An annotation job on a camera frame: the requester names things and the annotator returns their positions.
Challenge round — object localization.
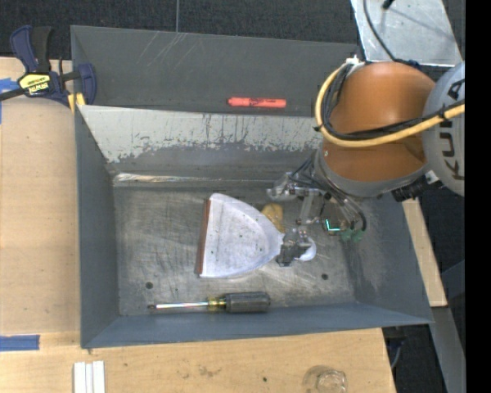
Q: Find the white dustpan with red-brown edge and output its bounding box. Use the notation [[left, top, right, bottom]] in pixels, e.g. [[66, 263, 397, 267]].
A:
[[194, 192, 318, 280]]

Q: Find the yellow lumpy thing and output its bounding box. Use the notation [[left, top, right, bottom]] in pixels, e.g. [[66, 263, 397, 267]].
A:
[[260, 202, 286, 233]]

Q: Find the orange marker pen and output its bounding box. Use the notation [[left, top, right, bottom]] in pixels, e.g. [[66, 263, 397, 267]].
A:
[[227, 96, 288, 111]]

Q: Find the clear glass jar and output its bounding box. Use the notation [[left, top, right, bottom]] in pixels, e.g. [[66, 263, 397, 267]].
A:
[[301, 364, 349, 393]]

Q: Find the grey metal bin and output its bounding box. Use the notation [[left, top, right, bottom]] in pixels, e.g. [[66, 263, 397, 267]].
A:
[[69, 25, 436, 350]]

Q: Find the grey-handled screwdriver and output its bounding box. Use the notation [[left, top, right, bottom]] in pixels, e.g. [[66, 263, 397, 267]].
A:
[[146, 291, 272, 314]]

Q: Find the black cylinder on white bracket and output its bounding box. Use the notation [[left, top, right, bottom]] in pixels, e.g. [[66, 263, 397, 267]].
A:
[[391, 169, 443, 203]]

